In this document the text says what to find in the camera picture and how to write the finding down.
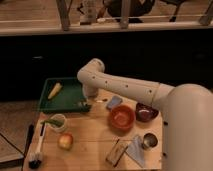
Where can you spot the dark red bowl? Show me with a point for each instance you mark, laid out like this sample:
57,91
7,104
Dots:
145,113

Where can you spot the silver metal fork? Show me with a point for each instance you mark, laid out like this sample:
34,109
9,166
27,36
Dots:
84,104

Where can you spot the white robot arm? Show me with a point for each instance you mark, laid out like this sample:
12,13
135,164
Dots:
187,114

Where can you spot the wooden railing post left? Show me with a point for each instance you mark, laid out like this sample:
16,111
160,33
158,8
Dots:
63,14

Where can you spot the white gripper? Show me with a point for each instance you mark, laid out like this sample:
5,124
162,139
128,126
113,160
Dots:
89,92

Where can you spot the green plastic tray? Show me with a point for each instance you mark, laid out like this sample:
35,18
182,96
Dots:
66,100

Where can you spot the orange plastic bowl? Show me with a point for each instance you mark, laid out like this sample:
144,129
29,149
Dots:
122,118

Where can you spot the small metal cup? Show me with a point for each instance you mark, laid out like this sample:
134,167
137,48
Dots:
149,141

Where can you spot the wooden block box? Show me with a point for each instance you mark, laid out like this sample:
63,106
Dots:
116,152

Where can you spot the wooden railing post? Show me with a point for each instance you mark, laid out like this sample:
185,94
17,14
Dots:
63,14
125,11

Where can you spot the green vegetable in cup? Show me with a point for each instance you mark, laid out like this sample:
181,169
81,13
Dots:
53,122

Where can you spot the wooden railing post middle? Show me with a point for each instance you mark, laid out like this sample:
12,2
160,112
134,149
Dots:
125,11

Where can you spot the yellow corn cob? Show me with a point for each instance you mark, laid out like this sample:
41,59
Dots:
57,87

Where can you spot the red yellow apple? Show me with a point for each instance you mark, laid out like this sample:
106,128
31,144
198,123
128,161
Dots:
65,141

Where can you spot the blue grey cloth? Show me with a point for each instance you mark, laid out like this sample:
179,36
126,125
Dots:
135,151

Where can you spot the blue sponge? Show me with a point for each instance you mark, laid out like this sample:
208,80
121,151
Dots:
115,101

